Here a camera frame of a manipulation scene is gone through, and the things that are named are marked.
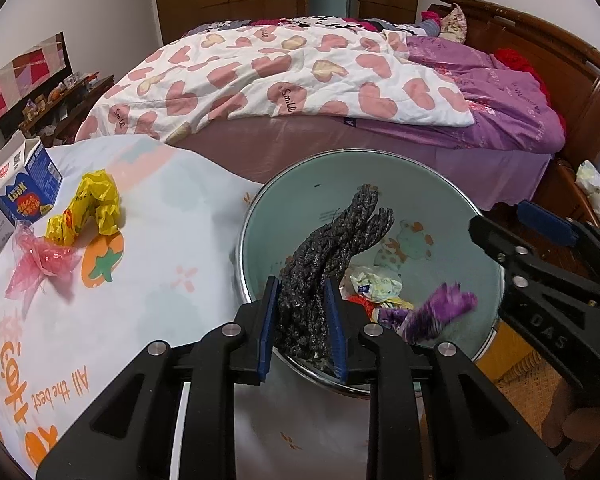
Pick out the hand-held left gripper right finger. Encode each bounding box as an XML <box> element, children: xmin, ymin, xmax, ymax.
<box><xmin>324</xmin><ymin>279</ymin><xmax>566</xmax><ymax>480</ymax></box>

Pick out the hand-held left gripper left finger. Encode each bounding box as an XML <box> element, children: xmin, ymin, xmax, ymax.
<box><xmin>36</xmin><ymin>275</ymin><xmax>281</xmax><ymax>480</ymax></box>

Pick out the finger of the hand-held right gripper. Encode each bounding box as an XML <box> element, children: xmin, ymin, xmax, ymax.
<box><xmin>516</xmin><ymin>200</ymin><xmax>600</xmax><ymax>282</ymax></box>
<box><xmin>468</xmin><ymin>214</ymin><xmax>600</xmax><ymax>411</ymax></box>

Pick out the red orange foil wrapper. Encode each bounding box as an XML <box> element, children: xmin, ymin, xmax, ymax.
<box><xmin>346</xmin><ymin>294</ymin><xmax>379</xmax><ymax>319</ymax></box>

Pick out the dark speckled knit piece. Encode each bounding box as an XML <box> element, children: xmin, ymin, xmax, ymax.
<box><xmin>274</xmin><ymin>184</ymin><xmax>397</xmax><ymax>362</ymax></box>

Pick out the purple foil wrapper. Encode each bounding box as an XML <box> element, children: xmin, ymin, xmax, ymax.
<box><xmin>396</xmin><ymin>281</ymin><xmax>479</xmax><ymax>345</ymax></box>

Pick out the pale green enamel basin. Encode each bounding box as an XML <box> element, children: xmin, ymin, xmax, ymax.
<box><xmin>234</xmin><ymin>148</ymin><xmax>507</xmax><ymax>400</ymax></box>

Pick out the person's right hand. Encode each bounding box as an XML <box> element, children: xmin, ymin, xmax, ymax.
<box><xmin>541</xmin><ymin>382</ymin><xmax>600</xmax><ymax>467</ymax></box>

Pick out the wicker chair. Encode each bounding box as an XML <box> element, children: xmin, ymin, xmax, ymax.
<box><xmin>495</xmin><ymin>330</ymin><xmax>573</xmax><ymax>443</ymax></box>

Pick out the purple quilt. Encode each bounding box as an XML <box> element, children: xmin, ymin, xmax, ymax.
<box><xmin>389</xmin><ymin>32</ymin><xmax>567</xmax><ymax>155</ymax></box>

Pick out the red knitted cloth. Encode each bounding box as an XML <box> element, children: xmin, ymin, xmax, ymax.
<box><xmin>494</xmin><ymin>48</ymin><xmax>567</xmax><ymax>132</ymax></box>

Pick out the wooden bed headboard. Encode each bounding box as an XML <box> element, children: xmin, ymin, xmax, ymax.
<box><xmin>426</xmin><ymin>0</ymin><xmax>600</xmax><ymax>242</ymax></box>

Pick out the mauve bed sheet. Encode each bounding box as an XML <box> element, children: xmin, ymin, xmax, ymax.
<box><xmin>171</xmin><ymin>114</ymin><xmax>554</xmax><ymax>212</ymax></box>

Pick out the yellow crumpled wrapper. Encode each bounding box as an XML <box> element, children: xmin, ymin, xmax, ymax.
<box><xmin>45</xmin><ymin>170</ymin><xmax>123</xmax><ymax>249</ymax></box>

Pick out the floral pillow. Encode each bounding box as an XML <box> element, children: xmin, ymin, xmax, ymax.
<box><xmin>439</xmin><ymin>3</ymin><xmax>469</xmax><ymax>44</ymax></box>

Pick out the pink plastic wrapper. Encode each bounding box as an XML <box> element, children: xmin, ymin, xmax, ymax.
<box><xmin>5</xmin><ymin>222</ymin><xmax>84</xmax><ymax>307</ymax></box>

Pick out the pink heart print blanket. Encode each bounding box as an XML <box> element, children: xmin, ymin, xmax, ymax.
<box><xmin>74</xmin><ymin>24</ymin><xmax>477</xmax><ymax>144</ymax></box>

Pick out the blue milk carton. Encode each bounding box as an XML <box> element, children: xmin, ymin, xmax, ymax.
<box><xmin>0</xmin><ymin>137</ymin><xmax>64</xmax><ymax>227</ymax></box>

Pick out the dark patterned bedding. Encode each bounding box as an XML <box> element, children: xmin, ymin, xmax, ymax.
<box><xmin>184</xmin><ymin>15</ymin><xmax>442</xmax><ymax>37</ymax></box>

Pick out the dark wooden television cabinet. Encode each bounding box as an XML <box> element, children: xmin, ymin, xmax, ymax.
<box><xmin>16</xmin><ymin>74</ymin><xmax>117</xmax><ymax>145</ymax></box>

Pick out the television with red-white cover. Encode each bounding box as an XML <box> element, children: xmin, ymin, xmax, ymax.
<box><xmin>0</xmin><ymin>31</ymin><xmax>67</xmax><ymax>124</ymax></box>

